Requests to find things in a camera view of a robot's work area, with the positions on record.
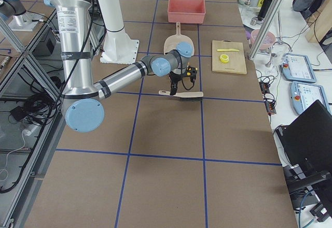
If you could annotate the yellow toy lemon slices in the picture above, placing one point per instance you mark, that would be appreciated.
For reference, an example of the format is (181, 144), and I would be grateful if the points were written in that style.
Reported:
(224, 58)

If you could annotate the blue teach pendant near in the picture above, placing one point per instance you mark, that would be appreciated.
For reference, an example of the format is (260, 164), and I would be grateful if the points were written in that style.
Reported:
(304, 94)

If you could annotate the pink plastic bin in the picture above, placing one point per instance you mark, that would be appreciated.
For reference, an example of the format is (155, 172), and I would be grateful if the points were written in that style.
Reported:
(186, 11)

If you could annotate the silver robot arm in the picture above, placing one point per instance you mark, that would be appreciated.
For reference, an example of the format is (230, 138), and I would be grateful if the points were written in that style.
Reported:
(81, 96)
(11, 8)

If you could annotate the beige plastic dustpan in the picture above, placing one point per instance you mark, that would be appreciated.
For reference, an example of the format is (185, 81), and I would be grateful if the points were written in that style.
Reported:
(172, 41)

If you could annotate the yellow plastic knife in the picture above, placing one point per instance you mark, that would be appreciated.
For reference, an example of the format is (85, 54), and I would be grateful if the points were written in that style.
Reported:
(228, 50)

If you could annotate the beige hand brush black bristles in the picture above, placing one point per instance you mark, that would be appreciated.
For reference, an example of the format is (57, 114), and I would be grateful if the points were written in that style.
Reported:
(183, 96)

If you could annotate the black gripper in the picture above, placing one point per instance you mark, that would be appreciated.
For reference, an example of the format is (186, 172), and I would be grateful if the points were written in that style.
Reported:
(174, 78)

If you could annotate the bamboo cutting board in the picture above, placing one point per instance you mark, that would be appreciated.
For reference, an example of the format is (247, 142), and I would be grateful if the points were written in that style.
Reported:
(236, 64)

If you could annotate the blue teach pendant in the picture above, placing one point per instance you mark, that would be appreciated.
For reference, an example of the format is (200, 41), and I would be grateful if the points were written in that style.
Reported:
(297, 67)
(304, 94)

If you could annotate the blue teach pendant far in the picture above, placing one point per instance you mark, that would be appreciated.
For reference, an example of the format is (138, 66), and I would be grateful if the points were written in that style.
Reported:
(297, 67)

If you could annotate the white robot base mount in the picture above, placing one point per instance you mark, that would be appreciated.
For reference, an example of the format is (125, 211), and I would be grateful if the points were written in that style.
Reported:
(118, 47)

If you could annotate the black monitor stand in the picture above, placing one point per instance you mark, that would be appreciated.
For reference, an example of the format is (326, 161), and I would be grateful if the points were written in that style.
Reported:
(314, 189)

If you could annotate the aluminium frame post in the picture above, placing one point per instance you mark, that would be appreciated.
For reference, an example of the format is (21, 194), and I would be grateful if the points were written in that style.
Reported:
(272, 11)

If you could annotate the black laptop computer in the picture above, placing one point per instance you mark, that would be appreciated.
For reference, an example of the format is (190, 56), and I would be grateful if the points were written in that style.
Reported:
(307, 140)

